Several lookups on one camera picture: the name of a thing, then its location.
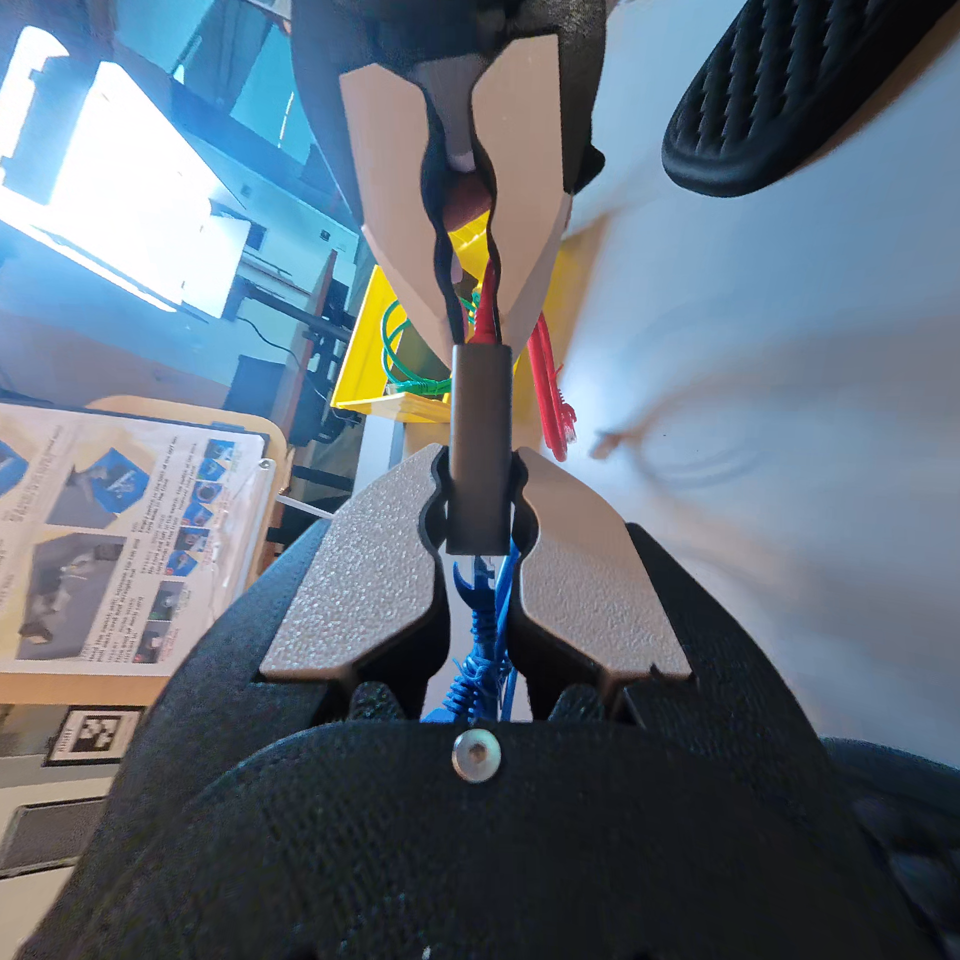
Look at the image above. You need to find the red ethernet cable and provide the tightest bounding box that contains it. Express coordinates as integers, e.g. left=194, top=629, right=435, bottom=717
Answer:
left=471, top=258, right=579, bottom=464

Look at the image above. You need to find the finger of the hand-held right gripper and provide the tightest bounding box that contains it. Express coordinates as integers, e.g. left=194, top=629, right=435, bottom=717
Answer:
left=339, top=63, right=465, bottom=367
left=472, top=33, right=567, bottom=345

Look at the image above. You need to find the black ethernet adapter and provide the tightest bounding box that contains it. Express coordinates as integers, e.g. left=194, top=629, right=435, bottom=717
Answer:
left=447, top=343, right=517, bottom=556

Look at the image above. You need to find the rounded wooden board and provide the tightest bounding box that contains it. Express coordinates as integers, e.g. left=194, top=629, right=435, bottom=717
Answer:
left=0, top=393, right=294, bottom=706

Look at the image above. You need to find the person's right hand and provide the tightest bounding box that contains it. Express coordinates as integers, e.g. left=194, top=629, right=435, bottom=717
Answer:
left=444, top=172, right=490, bottom=234

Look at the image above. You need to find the green ethernet cable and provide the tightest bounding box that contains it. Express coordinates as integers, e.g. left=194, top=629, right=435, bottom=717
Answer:
left=381, top=288, right=481, bottom=397

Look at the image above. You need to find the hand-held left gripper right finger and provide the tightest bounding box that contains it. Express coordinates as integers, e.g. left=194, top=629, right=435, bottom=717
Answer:
left=511, top=447, right=693, bottom=714

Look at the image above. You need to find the blue ethernet cable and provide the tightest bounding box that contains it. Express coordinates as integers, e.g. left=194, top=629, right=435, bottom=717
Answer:
left=423, top=536, right=526, bottom=725

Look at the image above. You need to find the framed fiducial tag sign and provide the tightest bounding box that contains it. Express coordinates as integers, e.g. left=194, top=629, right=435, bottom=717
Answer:
left=45, top=705, right=145, bottom=768

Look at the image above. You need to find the yellow plastic bin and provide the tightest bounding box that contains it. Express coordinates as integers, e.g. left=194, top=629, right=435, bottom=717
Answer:
left=330, top=212, right=609, bottom=451

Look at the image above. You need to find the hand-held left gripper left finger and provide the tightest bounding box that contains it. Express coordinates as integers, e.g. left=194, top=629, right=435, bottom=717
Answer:
left=260, top=444, right=450, bottom=714

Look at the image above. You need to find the printed instruction poster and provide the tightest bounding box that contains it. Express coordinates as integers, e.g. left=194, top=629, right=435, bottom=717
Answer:
left=0, top=401, right=271, bottom=676

